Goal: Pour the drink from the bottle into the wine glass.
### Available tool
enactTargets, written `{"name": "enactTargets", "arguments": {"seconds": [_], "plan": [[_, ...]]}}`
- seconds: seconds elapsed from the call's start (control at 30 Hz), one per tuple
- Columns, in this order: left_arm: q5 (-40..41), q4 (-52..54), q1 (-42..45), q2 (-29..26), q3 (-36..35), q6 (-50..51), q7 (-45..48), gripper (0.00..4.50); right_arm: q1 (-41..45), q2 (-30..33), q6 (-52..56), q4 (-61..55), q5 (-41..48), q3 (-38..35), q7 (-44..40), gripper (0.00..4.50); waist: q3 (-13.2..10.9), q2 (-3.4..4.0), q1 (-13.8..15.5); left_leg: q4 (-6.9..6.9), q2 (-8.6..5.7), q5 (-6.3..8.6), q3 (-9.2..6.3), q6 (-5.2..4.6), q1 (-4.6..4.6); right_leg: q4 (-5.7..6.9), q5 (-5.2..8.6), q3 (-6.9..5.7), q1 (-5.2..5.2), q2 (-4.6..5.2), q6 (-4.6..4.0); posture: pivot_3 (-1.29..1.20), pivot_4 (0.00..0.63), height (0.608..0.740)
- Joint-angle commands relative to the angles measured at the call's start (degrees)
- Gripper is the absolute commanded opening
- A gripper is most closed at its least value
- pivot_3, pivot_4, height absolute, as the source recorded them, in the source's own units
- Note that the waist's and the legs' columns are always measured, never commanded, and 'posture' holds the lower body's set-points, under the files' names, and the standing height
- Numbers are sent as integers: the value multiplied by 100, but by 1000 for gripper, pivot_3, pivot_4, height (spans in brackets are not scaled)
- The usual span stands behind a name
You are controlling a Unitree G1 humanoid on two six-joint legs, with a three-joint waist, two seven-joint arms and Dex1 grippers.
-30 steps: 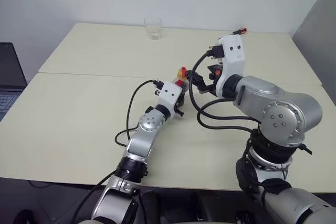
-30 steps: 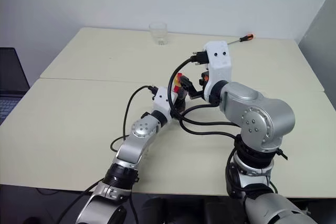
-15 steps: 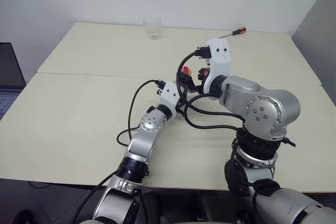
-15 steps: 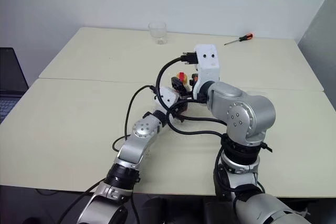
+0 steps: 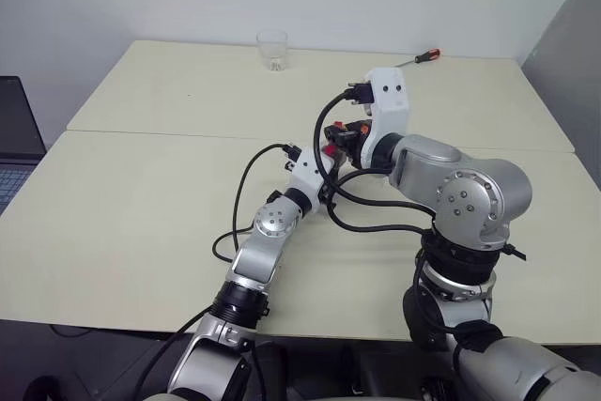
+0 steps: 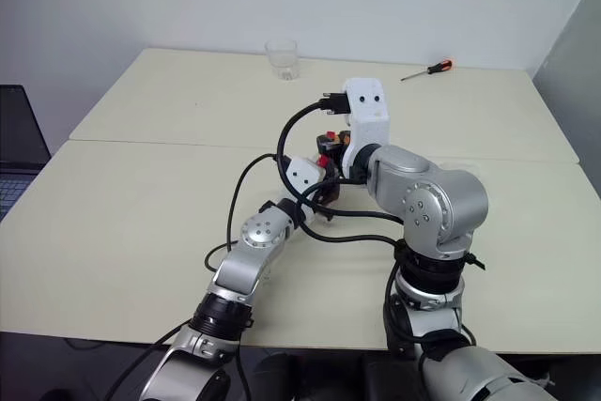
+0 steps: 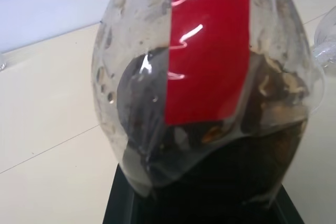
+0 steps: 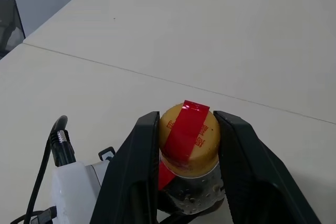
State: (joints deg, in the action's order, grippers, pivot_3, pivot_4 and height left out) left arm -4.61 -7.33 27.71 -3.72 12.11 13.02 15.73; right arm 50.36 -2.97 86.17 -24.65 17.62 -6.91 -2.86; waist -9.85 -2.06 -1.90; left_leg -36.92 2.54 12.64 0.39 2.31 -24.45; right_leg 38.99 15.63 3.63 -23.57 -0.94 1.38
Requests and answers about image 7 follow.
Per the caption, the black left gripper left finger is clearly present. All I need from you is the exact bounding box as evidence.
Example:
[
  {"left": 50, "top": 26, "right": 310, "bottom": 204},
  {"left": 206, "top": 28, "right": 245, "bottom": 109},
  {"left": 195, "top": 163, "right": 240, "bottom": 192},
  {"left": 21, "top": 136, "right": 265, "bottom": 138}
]
[{"left": 101, "top": 164, "right": 152, "bottom": 224}]

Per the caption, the clear plastic object at edge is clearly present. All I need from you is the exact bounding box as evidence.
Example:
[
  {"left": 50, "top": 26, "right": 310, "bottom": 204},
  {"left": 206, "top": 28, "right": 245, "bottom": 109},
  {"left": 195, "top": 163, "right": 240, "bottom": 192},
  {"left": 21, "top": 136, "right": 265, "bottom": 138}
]
[{"left": 311, "top": 7, "right": 336, "bottom": 71}]

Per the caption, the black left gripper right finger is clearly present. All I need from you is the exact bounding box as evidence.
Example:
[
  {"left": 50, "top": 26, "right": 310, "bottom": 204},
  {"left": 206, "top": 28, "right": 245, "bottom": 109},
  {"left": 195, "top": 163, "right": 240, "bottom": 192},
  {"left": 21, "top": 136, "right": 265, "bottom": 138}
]
[{"left": 265, "top": 185, "right": 307, "bottom": 224}]

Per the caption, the clear bottle with red tape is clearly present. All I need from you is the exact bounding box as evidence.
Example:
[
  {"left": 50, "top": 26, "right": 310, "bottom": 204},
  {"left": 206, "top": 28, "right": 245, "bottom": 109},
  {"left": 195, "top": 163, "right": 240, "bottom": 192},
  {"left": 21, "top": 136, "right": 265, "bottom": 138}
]
[{"left": 90, "top": 0, "right": 326, "bottom": 201}]

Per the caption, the clear glass object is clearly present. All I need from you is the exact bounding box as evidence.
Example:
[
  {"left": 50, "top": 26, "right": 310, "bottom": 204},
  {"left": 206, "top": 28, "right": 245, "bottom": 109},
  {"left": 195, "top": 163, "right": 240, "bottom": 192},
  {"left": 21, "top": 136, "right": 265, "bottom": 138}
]
[{"left": 0, "top": 51, "right": 8, "bottom": 72}]

